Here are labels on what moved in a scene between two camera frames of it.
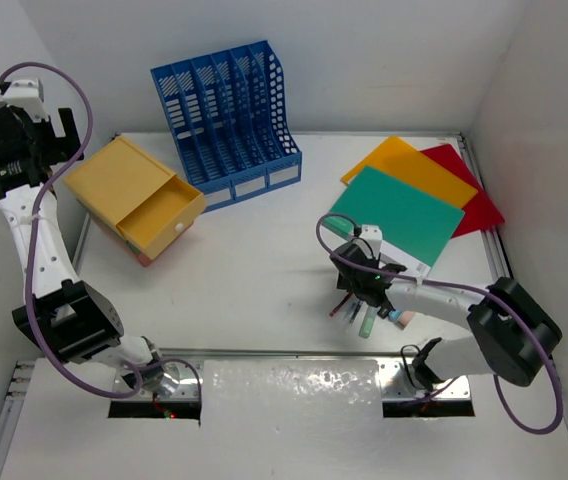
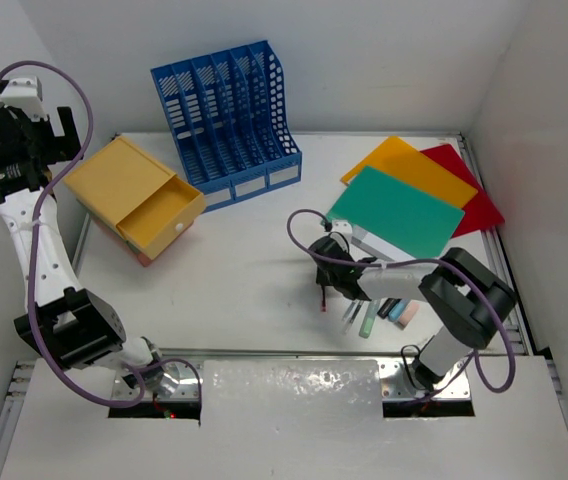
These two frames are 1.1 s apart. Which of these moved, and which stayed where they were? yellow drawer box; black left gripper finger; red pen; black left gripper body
Moved: red pen
Stayed: black left gripper body; black left gripper finger; yellow drawer box
